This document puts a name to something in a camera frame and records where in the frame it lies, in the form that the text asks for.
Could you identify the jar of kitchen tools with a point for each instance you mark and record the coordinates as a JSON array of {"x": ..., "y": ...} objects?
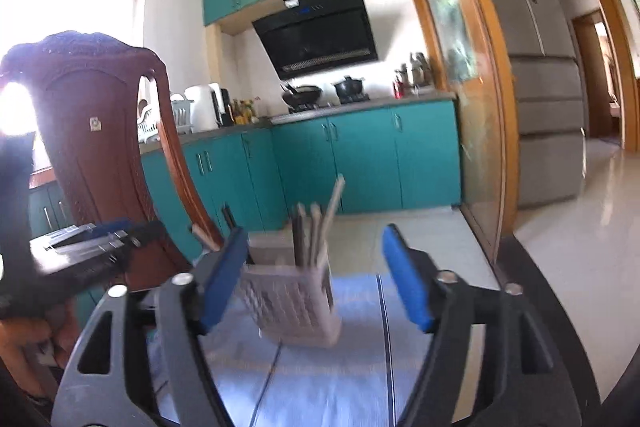
[{"x": 421, "y": 69}]

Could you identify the blue striped tablecloth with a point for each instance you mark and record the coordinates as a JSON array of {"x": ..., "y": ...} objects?
[{"x": 325, "y": 382}]

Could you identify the beige square chopstick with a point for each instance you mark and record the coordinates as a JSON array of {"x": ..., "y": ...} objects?
[
  {"x": 205, "y": 237},
  {"x": 316, "y": 232}
]

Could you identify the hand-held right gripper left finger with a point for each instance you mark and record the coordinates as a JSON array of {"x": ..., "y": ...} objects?
[{"x": 225, "y": 279}]

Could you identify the carved wooden chair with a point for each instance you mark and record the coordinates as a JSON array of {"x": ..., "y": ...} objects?
[{"x": 95, "y": 157}]

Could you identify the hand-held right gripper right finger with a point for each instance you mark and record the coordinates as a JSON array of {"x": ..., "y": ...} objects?
[{"x": 405, "y": 284}]

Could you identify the black cooking pot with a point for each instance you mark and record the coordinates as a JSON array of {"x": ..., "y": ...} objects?
[{"x": 350, "y": 89}]

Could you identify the wooden framed glass door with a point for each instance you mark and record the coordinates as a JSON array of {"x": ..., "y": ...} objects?
[{"x": 450, "y": 107}]

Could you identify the grey refrigerator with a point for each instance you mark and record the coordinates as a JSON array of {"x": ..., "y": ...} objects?
[{"x": 545, "y": 82}]

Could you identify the dark brown square chopstick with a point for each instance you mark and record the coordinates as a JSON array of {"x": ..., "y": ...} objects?
[
  {"x": 229, "y": 218},
  {"x": 299, "y": 237}
]

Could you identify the black range hood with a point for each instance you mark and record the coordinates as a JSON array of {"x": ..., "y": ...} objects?
[{"x": 315, "y": 37}]

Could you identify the white plastic utensil holder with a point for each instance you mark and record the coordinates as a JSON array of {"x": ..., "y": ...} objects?
[{"x": 290, "y": 302}]

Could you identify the kitchen window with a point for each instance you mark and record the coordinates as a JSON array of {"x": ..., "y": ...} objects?
[{"x": 75, "y": 7}]

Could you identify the white dish rack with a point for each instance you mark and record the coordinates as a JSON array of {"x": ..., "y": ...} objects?
[{"x": 181, "y": 113}]

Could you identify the black wok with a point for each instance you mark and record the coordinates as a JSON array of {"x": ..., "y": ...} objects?
[{"x": 302, "y": 96}]

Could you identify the gas stove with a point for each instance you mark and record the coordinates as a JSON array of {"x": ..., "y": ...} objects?
[{"x": 306, "y": 109}]

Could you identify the teal base kitchen cabinets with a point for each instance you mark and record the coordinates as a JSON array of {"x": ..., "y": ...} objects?
[{"x": 370, "y": 157}]

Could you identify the wooden doorway frame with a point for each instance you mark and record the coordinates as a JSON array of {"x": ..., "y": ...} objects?
[{"x": 607, "y": 57}]

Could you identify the red bottle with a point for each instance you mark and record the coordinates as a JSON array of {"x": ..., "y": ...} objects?
[{"x": 400, "y": 89}]

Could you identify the black kitchen appliance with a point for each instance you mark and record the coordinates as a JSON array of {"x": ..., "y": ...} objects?
[{"x": 226, "y": 107}]

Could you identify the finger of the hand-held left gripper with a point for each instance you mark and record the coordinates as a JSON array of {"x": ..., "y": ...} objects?
[
  {"x": 147, "y": 237},
  {"x": 112, "y": 227}
]

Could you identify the group of condiment bottles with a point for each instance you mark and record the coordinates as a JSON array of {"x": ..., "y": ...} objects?
[{"x": 246, "y": 113}]

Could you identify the white kitchen appliance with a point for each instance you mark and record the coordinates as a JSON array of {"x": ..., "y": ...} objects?
[{"x": 200, "y": 107}]

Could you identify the person's left hand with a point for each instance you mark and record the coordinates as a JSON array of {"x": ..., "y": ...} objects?
[{"x": 30, "y": 352}]

